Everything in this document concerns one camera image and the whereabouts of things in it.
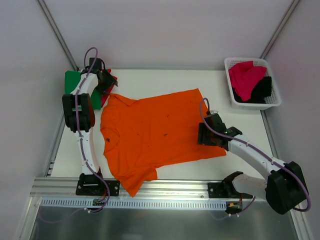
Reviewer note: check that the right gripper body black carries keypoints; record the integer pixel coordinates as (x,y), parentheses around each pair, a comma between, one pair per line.
(204,135)

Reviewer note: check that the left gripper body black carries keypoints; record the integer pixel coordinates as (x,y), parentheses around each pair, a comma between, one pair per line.
(107,80)

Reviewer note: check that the orange t shirt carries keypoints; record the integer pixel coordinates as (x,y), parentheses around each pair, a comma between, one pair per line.
(146,134)

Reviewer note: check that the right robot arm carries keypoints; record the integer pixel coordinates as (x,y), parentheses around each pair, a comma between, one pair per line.
(282,184)

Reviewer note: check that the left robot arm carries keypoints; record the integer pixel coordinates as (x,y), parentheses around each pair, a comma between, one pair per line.
(86,91)

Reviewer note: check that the red folded t shirt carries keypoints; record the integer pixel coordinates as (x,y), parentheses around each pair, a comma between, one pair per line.
(109,87)

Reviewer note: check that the green folded t shirt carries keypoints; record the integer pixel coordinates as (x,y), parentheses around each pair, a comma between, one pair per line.
(72,79)

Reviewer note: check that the white plastic basket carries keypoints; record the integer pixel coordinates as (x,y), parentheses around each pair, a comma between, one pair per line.
(273,101)

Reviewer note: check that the magenta t shirt in basket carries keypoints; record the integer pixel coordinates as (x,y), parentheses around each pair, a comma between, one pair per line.
(244,76)

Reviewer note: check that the black t shirt in basket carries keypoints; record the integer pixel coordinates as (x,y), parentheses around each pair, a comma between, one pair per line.
(262,90)

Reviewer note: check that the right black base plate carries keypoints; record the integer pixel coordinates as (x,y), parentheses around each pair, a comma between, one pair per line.
(217,190)

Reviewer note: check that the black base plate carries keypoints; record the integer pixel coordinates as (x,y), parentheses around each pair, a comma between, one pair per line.
(217,190)
(95,187)

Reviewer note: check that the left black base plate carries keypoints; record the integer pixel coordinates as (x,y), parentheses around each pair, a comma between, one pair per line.
(95,187)

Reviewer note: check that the aluminium mounting rail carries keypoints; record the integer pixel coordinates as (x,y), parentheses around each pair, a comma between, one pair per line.
(150,190)

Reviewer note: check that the white slotted cable duct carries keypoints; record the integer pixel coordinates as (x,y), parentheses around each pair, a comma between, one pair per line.
(115,203)

